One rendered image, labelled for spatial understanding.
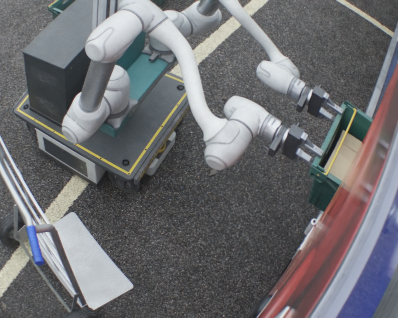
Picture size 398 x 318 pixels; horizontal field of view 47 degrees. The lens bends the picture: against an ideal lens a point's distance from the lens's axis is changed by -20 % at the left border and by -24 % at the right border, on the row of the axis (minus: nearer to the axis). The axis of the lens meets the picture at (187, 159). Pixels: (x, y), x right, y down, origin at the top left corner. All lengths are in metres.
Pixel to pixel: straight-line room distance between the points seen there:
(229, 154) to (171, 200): 1.24
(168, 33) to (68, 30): 0.93
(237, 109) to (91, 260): 1.29
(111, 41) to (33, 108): 1.33
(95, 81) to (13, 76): 1.79
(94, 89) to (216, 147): 0.52
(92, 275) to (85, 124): 0.92
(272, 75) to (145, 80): 0.79
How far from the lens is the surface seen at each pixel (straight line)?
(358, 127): 2.14
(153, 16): 1.85
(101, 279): 2.80
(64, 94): 2.64
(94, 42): 1.73
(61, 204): 3.01
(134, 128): 2.86
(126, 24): 1.77
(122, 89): 2.33
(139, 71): 2.69
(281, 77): 2.07
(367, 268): 0.33
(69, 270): 2.06
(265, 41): 2.22
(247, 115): 1.90
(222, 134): 1.82
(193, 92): 1.84
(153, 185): 3.05
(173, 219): 2.96
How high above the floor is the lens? 2.64
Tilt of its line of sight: 57 degrees down
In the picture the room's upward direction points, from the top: 9 degrees clockwise
